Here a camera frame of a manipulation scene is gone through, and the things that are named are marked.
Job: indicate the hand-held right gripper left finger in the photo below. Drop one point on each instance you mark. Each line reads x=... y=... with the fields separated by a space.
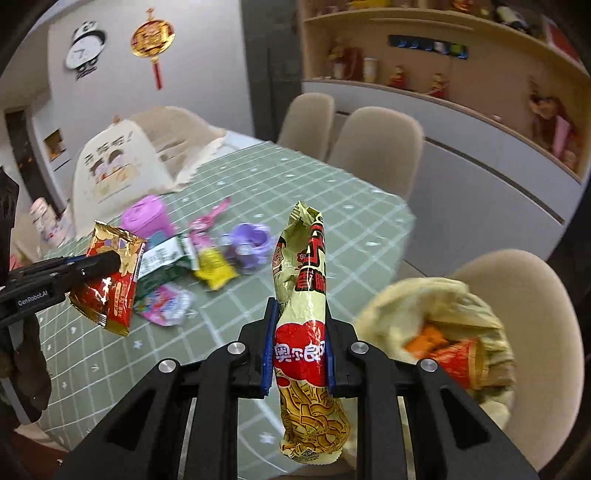
x=269 y=350

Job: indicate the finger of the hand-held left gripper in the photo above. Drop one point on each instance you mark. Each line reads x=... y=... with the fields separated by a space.
x=99 y=265

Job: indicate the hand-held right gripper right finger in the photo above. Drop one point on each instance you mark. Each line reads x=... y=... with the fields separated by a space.
x=330 y=369

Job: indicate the cream snack packet red label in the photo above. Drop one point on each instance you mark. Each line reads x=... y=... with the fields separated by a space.
x=300 y=346

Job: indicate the red gold snack packet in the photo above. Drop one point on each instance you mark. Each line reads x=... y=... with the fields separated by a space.
x=115 y=300

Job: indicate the green white packet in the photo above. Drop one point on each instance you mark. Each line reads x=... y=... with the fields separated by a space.
x=159 y=272

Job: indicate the pink clear wrapper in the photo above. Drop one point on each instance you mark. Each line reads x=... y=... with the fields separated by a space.
x=166 y=304

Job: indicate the beige bag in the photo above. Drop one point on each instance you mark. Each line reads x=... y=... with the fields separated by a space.
x=392 y=314

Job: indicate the yellow packet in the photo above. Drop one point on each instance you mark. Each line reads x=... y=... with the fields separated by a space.
x=214 y=272

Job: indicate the pink white pack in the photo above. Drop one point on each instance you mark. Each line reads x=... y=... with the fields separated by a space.
x=51 y=221

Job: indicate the pink lidded cup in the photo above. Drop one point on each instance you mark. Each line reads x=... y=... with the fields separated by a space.
x=147 y=217

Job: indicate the cream cartoon print tote bag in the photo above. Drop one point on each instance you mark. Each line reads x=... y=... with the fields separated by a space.
x=115 y=170

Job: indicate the orange packet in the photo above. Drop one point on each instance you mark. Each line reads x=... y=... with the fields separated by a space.
x=425 y=341

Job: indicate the purple plastic toy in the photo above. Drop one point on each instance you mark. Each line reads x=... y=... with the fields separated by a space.
x=247 y=247

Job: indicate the pink toy stick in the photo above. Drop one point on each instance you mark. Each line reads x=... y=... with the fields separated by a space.
x=217 y=210

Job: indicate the green checkered tablecloth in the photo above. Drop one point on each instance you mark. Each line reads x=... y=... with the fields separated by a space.
x=286 y=184

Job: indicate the beige chair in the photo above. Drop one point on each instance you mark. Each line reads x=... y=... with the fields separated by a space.
x=304 y=120
x=531 y=300
x=378 y=147

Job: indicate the red gold hanging ornament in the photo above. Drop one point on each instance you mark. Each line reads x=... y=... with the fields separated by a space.
x=152 y=39

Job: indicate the white sideboard cabinet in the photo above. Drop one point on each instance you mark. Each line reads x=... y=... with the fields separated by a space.
x=461 y=152

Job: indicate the printed paper cup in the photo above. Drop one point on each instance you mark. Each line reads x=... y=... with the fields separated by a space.
x=370 y=69

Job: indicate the small red figurine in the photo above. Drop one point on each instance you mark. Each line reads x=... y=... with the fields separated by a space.
x=439 y=86
x=397 y=77

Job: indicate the red box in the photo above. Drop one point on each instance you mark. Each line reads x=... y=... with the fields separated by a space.
x=353 y=62

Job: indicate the golden figurine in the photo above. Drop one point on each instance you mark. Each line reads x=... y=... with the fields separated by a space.
x=336 y=57

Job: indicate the brown doll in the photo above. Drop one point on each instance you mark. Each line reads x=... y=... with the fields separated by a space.
x=547 y=115

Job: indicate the red book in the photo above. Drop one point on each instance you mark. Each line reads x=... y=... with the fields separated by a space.
x=561 y=39

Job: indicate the panda wall clock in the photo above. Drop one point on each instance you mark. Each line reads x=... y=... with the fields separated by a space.
x=85 y=48

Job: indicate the wooden wall shelf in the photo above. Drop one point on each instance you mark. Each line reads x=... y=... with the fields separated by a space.
x=498 y=78

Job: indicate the black hook rail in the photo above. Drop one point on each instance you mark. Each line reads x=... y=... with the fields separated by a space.
x=425 y=46

